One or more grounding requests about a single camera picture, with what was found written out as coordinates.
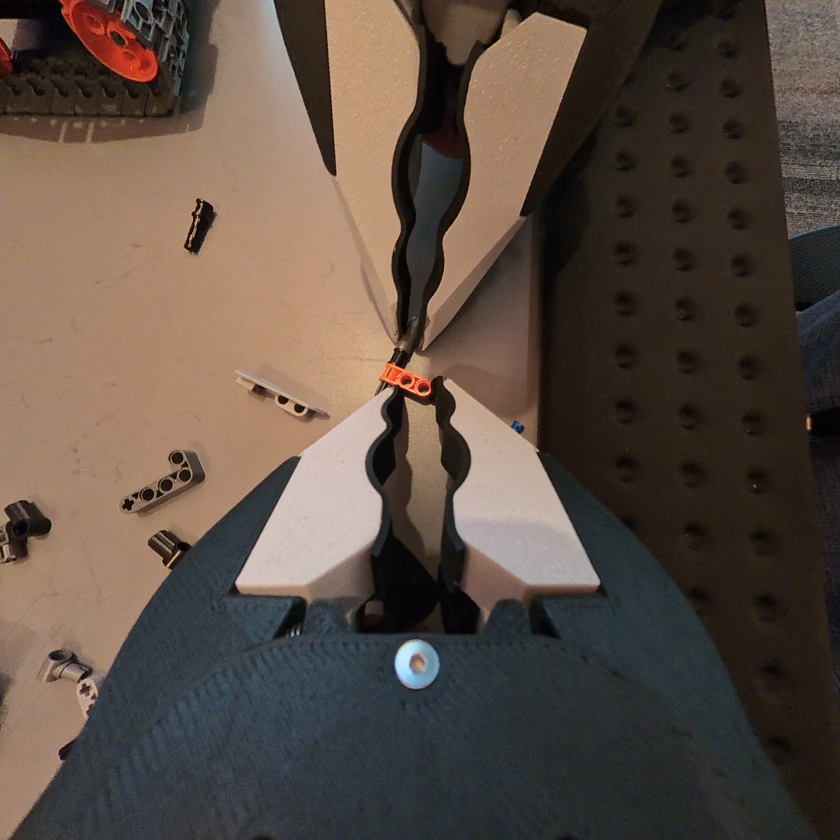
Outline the person's blue clothing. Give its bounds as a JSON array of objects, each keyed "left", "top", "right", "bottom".
[{"left": 797, "top": 292, "right": 840, "bottom": 526}]

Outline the black studded mat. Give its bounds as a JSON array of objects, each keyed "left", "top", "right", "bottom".
[{"left": 538, "top": 0, "right": 818, "bottom": 840}]

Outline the person's right hand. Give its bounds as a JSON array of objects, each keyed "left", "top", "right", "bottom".
[{"left": 425, "top": 125, "right": 466, "bottom": 161}]

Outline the black connector with grey pin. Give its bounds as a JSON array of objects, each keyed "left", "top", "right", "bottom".
[{"left": 0, "top": 500, "right": 52, "bottom": 564}]

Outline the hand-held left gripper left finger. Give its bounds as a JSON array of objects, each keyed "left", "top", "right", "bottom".
[{"left": 235, "top": 388, "right": 403, "bottom": 614}]

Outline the tracked toy vehicle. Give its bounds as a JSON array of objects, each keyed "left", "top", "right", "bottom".
[{"left": 0, "top": 0, "right": 193, "bottom": 118}]

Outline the black connector pin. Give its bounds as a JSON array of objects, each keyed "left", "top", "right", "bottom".
[
  {"left": 184, "top": 198, "right": 216, "bottom": 254},
  {"left": 377, "top": 346, "right": 408, "bottom": 395}
]

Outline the orange two-hole beam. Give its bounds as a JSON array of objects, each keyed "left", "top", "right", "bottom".
[{"left": 381, "top": 365, "right": 435, "bottom": 399}]

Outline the grey angled liftarm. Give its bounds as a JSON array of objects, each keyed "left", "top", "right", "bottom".
[{"left": 119, "top": 450, "right": 206, "bottom": 515}]

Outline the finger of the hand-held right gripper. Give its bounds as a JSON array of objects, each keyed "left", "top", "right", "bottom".
[
  {"left": 326, "top": 0, "right": 429, "bottom": 339},
  {"left": 420, "top": 12, "right": 588, "bottom": 351}
]

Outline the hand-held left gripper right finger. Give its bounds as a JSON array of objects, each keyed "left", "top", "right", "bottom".
[{"left": 434, "top": 376, "right": 602, "bottom": 621}]

